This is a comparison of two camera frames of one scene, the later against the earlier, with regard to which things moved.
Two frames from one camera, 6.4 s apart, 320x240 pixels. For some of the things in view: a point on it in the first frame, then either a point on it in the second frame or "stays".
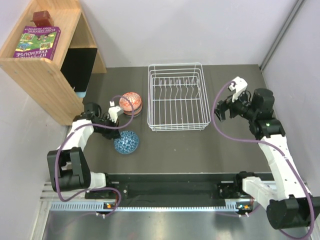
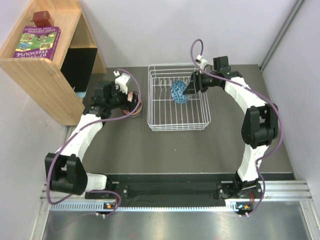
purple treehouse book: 40,41 stays
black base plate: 180,187 stays
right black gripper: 223,105 to 196,84
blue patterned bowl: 128,143 to 177,88
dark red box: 42,18 stays
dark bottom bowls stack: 136,112 stays
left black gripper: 113,134 to 127,104
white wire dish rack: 177,97 stays
